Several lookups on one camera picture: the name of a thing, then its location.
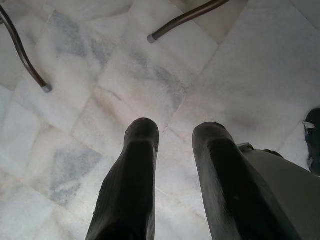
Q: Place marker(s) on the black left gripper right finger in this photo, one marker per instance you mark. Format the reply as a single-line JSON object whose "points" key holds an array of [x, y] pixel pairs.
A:
{"points": [[230, 190]]}

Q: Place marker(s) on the black robot left foot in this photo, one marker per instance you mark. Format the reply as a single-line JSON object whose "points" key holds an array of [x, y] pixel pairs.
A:
{"points": [[315, 140]]}

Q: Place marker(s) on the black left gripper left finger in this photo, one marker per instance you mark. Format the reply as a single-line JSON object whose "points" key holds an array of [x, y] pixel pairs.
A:
{"points": [[130, 190]]}

